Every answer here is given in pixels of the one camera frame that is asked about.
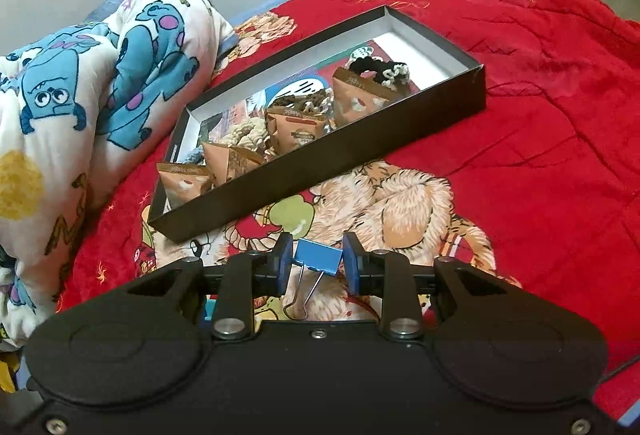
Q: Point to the blue monster printed blanket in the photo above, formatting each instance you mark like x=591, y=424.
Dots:
x=75, y=90

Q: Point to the brown triangular packet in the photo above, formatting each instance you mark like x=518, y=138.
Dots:
x=227, y=162
x=295, y=130
x=182, y=185
x=357, y=97

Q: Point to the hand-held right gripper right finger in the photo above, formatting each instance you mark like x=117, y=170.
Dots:
x=351, y=270

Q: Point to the beige scrunchie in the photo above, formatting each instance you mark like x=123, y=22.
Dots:
x=245, y=130

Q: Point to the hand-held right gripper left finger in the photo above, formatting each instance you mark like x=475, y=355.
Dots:
x=284, y=265

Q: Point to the blue binder clip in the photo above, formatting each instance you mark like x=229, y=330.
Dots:
x=317, y=255

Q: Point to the black cardboard box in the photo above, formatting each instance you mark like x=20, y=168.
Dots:
x=350, y=150

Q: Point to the brown and white scrunchie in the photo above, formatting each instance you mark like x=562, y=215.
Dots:
x=305, y=104

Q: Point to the blue scrunchie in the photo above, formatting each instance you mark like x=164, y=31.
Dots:
x=192, y=158

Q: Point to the red printed blanket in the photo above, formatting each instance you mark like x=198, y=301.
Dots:
x=525, y=115

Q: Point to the blue bed sheet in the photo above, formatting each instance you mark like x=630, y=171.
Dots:
x=226, y=46

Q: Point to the black and cream scrunchie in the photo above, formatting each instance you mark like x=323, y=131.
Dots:
x=396, y=74

